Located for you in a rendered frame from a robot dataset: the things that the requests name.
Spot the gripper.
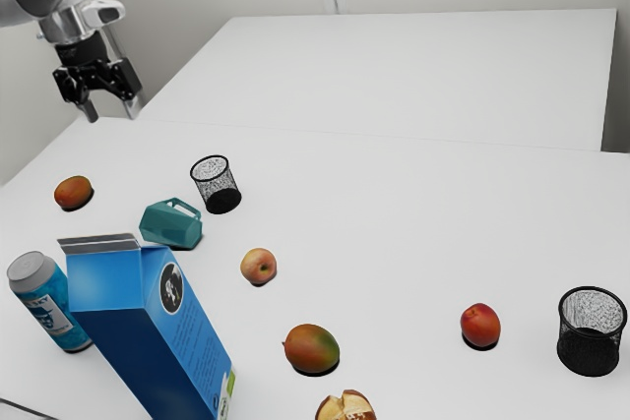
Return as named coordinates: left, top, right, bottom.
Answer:
left=52, top=33, right=144, bottom=124

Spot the teal faceted mug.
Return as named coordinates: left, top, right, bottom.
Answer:
left=138, top=197, right=204, bottom=251

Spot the small red-green mango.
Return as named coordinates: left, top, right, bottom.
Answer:
left=53, top=174, right=95, bottom=210

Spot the small black mesh pen holder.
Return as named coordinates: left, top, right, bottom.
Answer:
left=189, top=154, right=243, bottom=215

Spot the blue drink can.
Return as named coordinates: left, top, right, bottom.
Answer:
left=6, top=251, right=95, bottom=354

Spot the pale yellow-red apple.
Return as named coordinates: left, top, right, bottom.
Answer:
left=239, top=247, right=278, bottom=286

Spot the blue milk carton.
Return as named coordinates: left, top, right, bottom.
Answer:
left=56, top=232, right=236, bottom=420

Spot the large red-green mango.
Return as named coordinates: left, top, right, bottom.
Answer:
left=283, top=323, right=342, bottom=374

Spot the brown bread roll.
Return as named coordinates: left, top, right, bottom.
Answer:
left=315, top=389, right=378, bottom=420

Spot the red peach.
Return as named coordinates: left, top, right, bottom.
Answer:
left=460, top=302, right=502, bottom=348

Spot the large black mesh pen holder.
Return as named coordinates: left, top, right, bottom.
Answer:
left=556, top=284, right=629, bottom=377

